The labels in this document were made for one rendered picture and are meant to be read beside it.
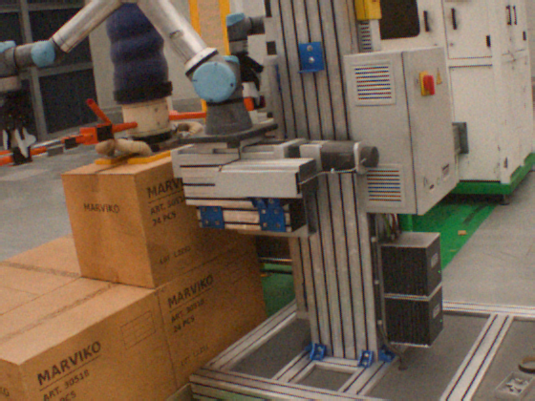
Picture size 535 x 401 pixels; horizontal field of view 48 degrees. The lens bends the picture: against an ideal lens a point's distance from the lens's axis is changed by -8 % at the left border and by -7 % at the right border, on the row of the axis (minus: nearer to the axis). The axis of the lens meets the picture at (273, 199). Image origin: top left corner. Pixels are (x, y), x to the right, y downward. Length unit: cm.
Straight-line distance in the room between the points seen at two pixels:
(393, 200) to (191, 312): 87
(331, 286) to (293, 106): 59
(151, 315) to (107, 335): 21
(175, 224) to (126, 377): 55
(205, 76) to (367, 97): 46
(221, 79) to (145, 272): 74
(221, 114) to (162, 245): 52
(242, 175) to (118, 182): 52
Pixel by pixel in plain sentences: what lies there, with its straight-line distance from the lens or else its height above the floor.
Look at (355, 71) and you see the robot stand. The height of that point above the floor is 118.
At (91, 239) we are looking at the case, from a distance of 235.
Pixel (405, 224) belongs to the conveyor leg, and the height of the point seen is 20.
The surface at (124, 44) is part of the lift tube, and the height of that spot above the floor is 137.
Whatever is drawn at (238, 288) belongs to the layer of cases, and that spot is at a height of 38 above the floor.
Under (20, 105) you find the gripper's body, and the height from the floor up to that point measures 122.
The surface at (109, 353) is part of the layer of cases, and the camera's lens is 207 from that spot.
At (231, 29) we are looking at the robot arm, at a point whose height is 137.
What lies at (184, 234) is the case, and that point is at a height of 68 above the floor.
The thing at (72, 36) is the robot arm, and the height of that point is 141.
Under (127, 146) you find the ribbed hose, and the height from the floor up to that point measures 101.
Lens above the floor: 128
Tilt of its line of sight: 13 degrees down
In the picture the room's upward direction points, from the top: 7 degrees counter-clockwise
